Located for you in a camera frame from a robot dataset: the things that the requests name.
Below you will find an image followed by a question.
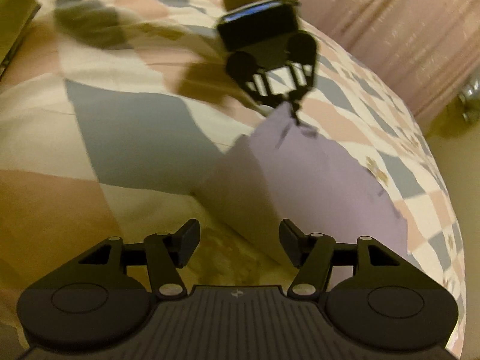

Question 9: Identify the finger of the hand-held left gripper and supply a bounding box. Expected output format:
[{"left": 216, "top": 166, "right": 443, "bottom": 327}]
[
  {"left": 283, "top": 62, "right": 317, "bottom": 126},
  {"left": 238, "top": 69, "right": 287, "bottom": 107}
]

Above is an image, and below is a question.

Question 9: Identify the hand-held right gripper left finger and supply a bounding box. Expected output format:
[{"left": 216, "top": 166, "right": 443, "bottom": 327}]
[{"left": 77, "top": 218, "right": 201, "bottom": 299}]

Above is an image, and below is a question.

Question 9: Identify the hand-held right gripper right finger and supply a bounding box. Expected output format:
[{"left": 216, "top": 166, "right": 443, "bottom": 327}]
[{"left": 279, "top": 218, "right": 404, "bottom": 298}]

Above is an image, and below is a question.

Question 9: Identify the purple cloth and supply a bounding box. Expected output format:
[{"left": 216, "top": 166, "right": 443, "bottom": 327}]
[{"left": 195, "top": 103, "right": 410, "bottom": 271}]

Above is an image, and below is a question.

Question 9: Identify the pink curtain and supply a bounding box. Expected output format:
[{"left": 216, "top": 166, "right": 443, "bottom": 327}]
[{"left": 262, "top": 0, "right": 480, "bottom": 128}]

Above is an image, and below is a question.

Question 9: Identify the checkered patchwork quilt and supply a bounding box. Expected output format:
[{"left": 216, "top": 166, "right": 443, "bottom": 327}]
[{"left": 0, "top": 0, "right": 467, "bottom": 346}]

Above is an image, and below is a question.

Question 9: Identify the silver foil bundle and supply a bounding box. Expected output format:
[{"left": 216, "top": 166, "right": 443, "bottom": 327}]
[{"left": 458, "top": 77, "right": 480, "bottom": 122}]

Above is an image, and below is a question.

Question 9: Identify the folded green cloth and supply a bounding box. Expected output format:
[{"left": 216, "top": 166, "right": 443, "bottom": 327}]
[{"left": 0, "top": 0, "right": 43, "bottom": 79}]

